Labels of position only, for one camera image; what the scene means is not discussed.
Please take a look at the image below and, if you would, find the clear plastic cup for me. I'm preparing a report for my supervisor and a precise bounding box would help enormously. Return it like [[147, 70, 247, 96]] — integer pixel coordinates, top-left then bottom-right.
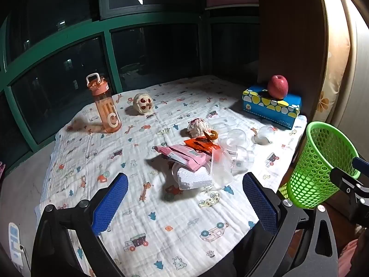
[[231, 147, 256, 175], [209, 150, 234, 186]]

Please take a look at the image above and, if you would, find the blue spotted tissue box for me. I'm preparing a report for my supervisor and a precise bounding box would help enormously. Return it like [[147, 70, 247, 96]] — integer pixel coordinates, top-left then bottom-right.
[[242, 85, 302, 130]]

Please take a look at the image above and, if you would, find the brown wooden panel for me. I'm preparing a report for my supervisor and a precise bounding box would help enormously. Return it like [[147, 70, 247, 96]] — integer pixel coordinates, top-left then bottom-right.
[[256, 0, 330, 125]]

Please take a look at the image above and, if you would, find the orange transparent water bottle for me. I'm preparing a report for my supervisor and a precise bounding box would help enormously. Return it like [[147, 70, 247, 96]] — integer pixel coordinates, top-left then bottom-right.
[[86, 73, 123, 134]]

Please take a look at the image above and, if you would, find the cream toy with red spots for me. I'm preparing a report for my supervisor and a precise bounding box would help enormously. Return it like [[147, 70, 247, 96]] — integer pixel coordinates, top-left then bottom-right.
[[132, 93, 154, 115]]

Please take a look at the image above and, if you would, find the cream flower print pillow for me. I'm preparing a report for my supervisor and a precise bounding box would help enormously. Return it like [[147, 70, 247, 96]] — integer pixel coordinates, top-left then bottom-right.
[[313, 0, 369, 140]]

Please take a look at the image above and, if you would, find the pink floral clothing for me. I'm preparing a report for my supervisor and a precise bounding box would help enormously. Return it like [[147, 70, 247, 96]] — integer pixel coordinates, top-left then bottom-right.
[[337, 239, 369, 277]]

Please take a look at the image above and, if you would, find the pink snack wrapper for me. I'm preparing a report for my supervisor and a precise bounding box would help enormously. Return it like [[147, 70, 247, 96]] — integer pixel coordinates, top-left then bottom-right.
[[154, 144, 213, 172]]

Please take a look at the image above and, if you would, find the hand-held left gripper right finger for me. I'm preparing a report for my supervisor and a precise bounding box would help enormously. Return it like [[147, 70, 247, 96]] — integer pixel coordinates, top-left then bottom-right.
[[242, 172, 338, 277]]

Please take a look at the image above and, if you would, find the white foam block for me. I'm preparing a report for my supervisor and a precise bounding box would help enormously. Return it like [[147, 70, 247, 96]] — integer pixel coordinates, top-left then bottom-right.
[[176, 166, 214, 190]]

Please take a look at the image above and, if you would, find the crumpled white paper ball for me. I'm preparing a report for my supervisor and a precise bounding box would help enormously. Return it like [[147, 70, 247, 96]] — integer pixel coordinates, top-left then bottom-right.
[[186, 117, 213, 139]]

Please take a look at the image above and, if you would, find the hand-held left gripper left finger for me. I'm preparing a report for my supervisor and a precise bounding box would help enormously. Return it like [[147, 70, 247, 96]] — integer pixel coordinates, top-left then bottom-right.
[[31, 172, 129, 277]]

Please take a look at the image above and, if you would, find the clear dome lid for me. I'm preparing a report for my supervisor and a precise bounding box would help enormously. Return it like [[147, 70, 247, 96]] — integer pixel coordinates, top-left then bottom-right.
[[254, 126, 273, 145]]

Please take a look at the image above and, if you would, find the white power strip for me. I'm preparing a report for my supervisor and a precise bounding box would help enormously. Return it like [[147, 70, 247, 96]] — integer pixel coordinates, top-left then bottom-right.
[[8, 222, 25, 266]]

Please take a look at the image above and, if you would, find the white round plastic lid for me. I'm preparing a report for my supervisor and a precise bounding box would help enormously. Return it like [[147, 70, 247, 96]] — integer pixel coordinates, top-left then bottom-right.
[[172, 162, 185, 186]]

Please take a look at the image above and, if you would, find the orange snack wrapper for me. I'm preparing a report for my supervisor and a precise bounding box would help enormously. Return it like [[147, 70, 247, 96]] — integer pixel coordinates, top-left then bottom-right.
[[184, 138, 223, 154]]

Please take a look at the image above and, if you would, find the red apple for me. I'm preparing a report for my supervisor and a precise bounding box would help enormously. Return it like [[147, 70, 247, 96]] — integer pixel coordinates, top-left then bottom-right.
[[267, 74, 289, 99]]

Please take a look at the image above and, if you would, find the green mesh plastic basket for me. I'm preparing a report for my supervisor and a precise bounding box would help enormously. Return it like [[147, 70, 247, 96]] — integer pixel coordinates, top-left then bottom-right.
[[285, 121, 361, 210]]

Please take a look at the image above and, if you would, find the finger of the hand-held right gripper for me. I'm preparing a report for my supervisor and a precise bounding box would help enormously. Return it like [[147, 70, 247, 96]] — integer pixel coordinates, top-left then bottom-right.
[[329, 167, 366, 193], [352, 156, 369, 177]]

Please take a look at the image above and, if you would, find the green window frame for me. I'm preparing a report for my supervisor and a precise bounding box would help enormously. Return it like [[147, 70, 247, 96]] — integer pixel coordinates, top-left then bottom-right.
[[0, 0, 261, 174]]

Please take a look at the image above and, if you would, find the orange peel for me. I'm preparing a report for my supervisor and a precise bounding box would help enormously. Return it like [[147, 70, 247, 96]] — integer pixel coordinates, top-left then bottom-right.
[[202, 129, 220, 141]]

